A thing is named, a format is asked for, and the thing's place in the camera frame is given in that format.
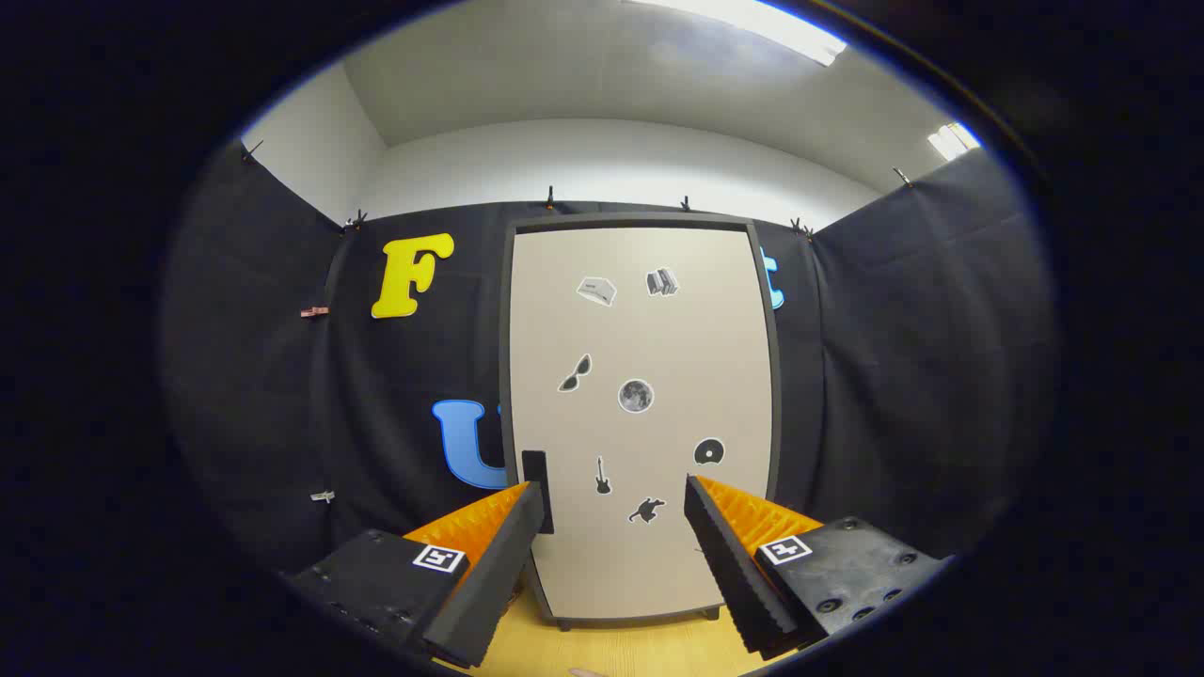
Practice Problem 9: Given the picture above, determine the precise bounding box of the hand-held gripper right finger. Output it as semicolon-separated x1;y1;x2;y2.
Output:
684;474;946;659

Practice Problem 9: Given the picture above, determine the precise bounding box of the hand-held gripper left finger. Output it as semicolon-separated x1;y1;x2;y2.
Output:
282;481;547;670

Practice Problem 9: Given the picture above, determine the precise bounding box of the grey cabinet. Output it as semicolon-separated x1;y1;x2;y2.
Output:
497;212;784;631

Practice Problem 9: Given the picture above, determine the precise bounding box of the row of black spring clamps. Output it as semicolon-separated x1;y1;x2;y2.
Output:
240;139;915;238

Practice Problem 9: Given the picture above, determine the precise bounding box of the ceiling light panel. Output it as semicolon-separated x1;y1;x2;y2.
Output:
626;0;848;67
927;122;981;161

